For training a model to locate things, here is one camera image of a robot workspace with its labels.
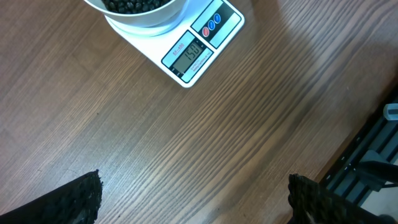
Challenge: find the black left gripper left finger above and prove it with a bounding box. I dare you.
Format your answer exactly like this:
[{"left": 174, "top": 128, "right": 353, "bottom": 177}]
[{"left": 1, "top": 170, "right": 103, "bottom": 224}]

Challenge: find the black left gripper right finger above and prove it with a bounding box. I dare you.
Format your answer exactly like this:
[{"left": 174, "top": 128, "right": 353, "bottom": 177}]
[{"left": 288, "top": 174, "right": 392, "bottom": 224}]

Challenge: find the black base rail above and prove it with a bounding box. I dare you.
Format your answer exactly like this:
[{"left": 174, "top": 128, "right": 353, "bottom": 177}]
[{"left": 320, "top": 93, "right": 397, "bottom": 206}]

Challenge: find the white digital kitchen scale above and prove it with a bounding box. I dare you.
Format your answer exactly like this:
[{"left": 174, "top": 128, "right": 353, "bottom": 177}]
[{"left": 107, "top": 0, "right": 245, "bottom": 88}]

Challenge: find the white bowl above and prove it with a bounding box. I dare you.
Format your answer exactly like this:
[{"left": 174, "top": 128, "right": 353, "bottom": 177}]
[{"left": 85, "top": 0, "right": 188, "bottom": 27}]

